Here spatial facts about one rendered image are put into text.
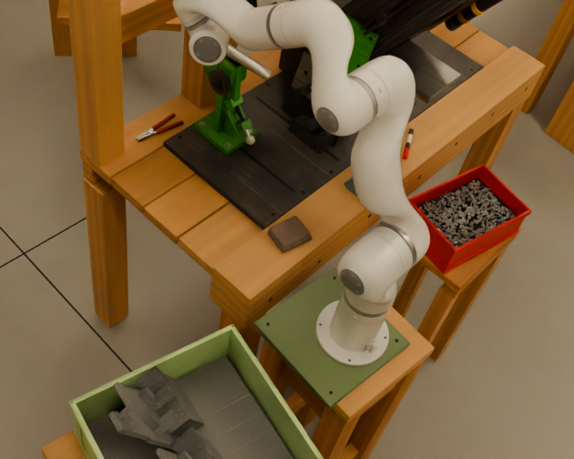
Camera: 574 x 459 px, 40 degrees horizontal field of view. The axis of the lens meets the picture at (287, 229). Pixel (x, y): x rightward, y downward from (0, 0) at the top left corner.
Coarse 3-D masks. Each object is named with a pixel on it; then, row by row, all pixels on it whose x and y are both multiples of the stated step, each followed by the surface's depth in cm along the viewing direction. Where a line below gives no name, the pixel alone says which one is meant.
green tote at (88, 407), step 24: (216, 336) 185; (240, 336) 186; (168, 360) 179; (192, 360) 187; (216, 360) 195; (240, 360) 189; (264, 384) 181; (72, 408) 169; (96, 408) 177; (264, 408) 187; (288, 408) 176; (288, 432) 179; (96, 456) 163; (312, 456) 172
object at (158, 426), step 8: (144, 392) 173; (160, 392) 175; (168, 392) 173; (144, 400) 173; (152, 400) 173; (160, 400) 174; (168, 400) 174; (152, 408) 174; (144, 416) 165; (152, 416) 164; (168, 416) 165; (176, 416) 165; (152, 424) 164; (160, 424) 164; (168, 424) 165; (160, 432) 165
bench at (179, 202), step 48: (480, 48) 283; (144, 144) 230; (480, 144) 306; (96, 192) 233; (144, 192) 219; (192, 192) 221; (96, 240) 254; (192, 240) 211; (240, 240) 213; (96, 288) 278
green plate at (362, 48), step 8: (352, 24) 217; (360, 24) 216; (360, 32) 216; (360, 40) 217; (368, 40) 216; (376, 40) 215; (360, 48) 218; (368, 48) 217; (352, 56) 221; (360, 56) 219; (368, 56) 218; (352, 64) 222; (360, 64) 220
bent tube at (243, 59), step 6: (228, 48) 205; (234, 48) 206; (228, 54) 205; (234, 54) 205; (240, 54) 206; (234, 60) 207; (240, 60) 206; (246, 60) 207; (252, 60) 207; (246, 66) 208; (252, 66) 207; (258, 66) 208; (264, 66) 209; (258, 72) 208; (264, 72) 209; (270, 72) 209; (264, 78) 210
